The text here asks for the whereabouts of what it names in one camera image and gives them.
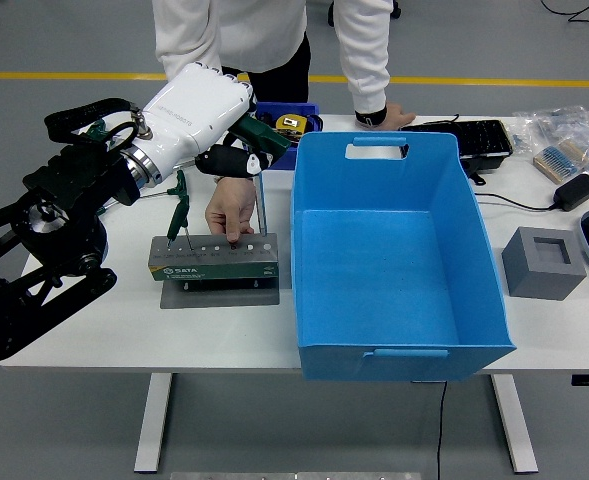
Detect person's right hand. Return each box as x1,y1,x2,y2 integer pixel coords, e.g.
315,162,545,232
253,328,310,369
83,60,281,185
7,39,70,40
204,174,258,243

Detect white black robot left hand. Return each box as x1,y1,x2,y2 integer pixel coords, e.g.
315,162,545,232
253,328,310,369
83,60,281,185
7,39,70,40
132,62,275,177

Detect person's left hand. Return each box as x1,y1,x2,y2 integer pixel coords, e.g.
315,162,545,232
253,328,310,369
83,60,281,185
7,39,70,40
376,103,418,130

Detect small green T-handle hex wrench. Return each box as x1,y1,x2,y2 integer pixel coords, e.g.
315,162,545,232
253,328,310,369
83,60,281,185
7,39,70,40
165,192,194,250
137,169,188,200

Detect green metal hex key stand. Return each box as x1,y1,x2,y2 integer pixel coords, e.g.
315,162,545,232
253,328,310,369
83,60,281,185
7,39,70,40
148,232,281,310

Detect large green T-handle hex wrench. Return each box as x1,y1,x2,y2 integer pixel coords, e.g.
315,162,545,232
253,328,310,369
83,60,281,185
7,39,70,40
229,114,293,237

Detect large light blue plastic box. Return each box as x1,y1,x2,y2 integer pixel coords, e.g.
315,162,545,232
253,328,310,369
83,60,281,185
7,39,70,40
291,130,519,382

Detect black wristwatch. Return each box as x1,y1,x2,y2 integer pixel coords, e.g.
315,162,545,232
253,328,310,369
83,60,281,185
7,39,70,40
354,103,389,127

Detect small dark blue bin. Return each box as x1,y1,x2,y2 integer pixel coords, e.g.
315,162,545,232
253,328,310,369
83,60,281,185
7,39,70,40
253,101,321,172

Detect black plastic case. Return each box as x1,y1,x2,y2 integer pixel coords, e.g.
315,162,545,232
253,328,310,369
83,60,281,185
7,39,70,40
398,118,514,174

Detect yellow tape measure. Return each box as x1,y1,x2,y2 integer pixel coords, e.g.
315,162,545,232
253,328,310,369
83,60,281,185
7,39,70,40
273,114,309,135

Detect white table leg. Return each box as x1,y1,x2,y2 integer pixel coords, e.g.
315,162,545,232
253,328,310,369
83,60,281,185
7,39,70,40
491,373,539,474
133,372,174,474

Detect person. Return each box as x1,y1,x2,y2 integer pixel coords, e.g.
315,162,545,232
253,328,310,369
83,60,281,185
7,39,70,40
151,0,394,119

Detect clear plastic parts bags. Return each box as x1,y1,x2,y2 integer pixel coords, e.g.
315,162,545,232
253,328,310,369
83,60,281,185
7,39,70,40
512,104,589,176

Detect blue resistor tape strip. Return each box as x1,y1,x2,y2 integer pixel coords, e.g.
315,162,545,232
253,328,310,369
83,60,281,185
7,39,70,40
532,139,589,184

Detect black power adapter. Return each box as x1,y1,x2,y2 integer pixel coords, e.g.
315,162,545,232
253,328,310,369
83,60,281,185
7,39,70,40
552,173,589,212

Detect grey foam cube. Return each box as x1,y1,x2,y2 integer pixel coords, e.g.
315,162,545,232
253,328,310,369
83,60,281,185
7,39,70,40
501,227,588,301

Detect black strap buckle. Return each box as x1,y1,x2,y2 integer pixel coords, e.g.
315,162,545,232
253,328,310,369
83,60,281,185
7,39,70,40
462,157,488,187

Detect thin black adapter cable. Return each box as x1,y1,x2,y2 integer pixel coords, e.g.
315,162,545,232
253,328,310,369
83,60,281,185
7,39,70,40
473,192,558,211

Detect black hanging cable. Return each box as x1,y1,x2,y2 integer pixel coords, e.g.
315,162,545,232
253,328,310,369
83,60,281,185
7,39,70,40
436,380,449,480

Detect black floor cable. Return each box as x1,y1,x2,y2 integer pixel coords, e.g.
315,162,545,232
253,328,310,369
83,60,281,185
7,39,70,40
541,0,589,34

